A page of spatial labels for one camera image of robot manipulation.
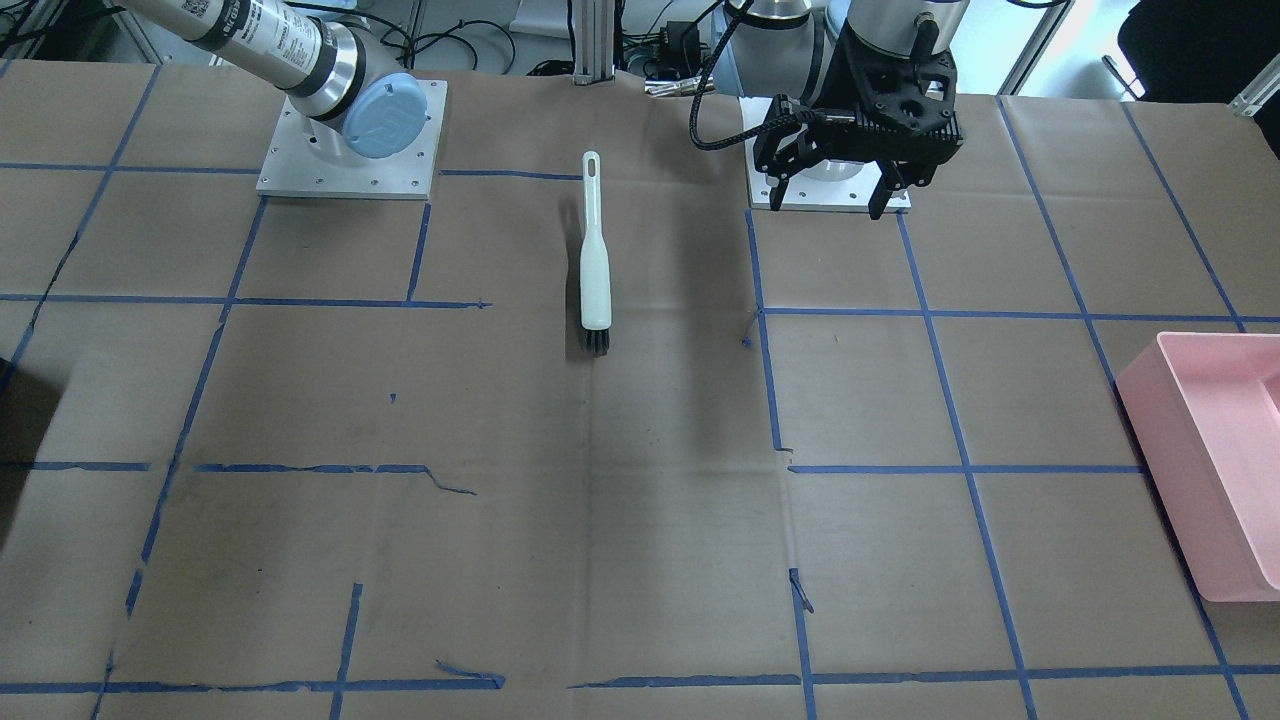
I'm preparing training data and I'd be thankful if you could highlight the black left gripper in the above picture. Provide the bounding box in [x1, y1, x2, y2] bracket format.
[754, 20, 965, 220]

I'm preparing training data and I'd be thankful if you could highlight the white hand brush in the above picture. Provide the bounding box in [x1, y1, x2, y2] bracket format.
[579, 150, 613, 357]

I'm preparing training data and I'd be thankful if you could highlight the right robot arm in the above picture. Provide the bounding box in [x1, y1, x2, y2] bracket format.
[123, 1, 429, 159]

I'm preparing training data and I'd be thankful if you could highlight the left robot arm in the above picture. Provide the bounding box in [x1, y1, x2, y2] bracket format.
[689, 1, 969, 219]

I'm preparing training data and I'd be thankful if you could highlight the pink plastic bin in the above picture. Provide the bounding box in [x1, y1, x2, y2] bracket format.
[1117, 331, 1279, 602]

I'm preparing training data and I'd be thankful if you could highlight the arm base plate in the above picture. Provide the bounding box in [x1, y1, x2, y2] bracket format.
[744, 138, 881, 214]
[256, 79, 449, 201]

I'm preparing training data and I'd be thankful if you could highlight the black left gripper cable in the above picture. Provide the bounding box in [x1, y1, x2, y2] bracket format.
[689, 20, 851, 152]

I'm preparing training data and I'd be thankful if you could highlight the aluminium frame post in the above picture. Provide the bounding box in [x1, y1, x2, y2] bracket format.
[567, 1, 620, 86]

